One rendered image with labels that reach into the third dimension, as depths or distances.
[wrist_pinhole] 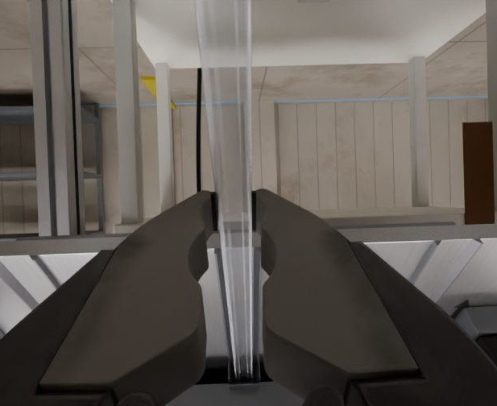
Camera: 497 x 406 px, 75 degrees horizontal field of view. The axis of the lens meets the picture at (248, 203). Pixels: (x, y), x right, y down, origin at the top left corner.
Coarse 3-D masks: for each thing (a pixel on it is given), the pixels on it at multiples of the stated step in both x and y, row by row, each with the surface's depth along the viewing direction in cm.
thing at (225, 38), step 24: (216, 0) 8; (240, 0) 8; (216, 24) 8; (240, 24) 8; (216, 48) 8; (240, 48) 9; (216, 72) 9; (240, 72) 9; (216, 96) 9; (240, 96) 9; (216, 120) 10; (240, 120) 10; (216, 144) 11; (240, 144) 11; (216, 168) 11; (240, 168) 11; (216, 192) 12; (240, 192) 12; (240, 216) 13; (240, 240) 14; (240, 264) 15; (240, 288) 17; (240, 312) 18; (240, 336) 21; (240, 360) 23
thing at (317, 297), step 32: (256, 192) 12; (256, 224) 12; (288, 224) 10; (320, 224) 10; (288, 256) 9; (320, 256) 8; (352, 256) 8; (288, 288) 8; (320, 288) 7; (352, 288) 7; (288, 320) 7; (320, 320) 7; (352, 320) 7; (384, 320) 7; (288, 352) 6; (320, 352) 6; (352, 352) 6; (384, 352) 6; (288, 384) 7; (320, 384) 6
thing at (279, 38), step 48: (144, 0) 56; (192, 0) 56; (288, 0) 57; (336, 0) 57; (384, 0) 58; (432, 0) 58; (480, 0) 59; (144, 48) 73; (192, 48) 74; (288, 48) 75; (336, 48) 76; (384, 48) 77; (432, 48) 78
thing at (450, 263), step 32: (384, 224) 22; (416, 224) 22; (448, 224) 22; (480, 224) 17; (0, 256) 16; (32, 256) 16; (64, 256) 16; (256, 256) 16; (384, 256) 17; (416, 256) 17; (448, 256) 17; (480, 256) 17; (0, 288) 18; (32, 288) 18; (224, 288) 18; (256, 288) 18; (448, 288) 19; (480, 288) 20; (0, 320) 20; (224, 320) 21; (256, 320) 21; (224, 352) 25; (256, 352) 25
